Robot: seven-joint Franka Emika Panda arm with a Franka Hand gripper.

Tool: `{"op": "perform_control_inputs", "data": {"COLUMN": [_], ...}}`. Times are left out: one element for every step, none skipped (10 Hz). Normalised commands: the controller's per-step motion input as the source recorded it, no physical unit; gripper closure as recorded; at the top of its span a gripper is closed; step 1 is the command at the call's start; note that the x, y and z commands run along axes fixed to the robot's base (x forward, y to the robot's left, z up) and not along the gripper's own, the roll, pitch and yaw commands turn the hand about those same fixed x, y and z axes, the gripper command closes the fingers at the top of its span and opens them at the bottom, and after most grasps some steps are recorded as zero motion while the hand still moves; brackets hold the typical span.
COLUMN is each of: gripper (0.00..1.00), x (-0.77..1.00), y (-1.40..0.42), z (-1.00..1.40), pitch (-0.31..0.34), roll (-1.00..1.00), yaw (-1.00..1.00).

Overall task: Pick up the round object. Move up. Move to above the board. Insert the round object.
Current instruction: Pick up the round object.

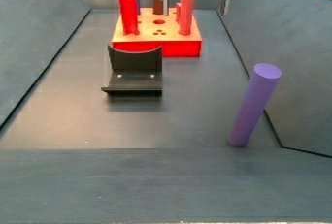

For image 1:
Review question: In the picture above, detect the purple round cylinder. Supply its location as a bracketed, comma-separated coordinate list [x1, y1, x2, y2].
[228, 63, 281, 147]

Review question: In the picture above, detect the red peg board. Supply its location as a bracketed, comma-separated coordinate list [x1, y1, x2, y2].
[110, 8, 202, 57]

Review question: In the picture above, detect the red star peg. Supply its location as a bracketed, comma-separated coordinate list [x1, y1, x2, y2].
[176, 2, 181, 24]

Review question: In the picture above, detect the red curved-top block peg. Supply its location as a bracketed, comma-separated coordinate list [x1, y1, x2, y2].
[119, 0, 140, 35]

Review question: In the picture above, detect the black curved holder stand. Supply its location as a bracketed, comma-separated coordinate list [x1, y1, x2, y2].
[102, 47, 162, 95]

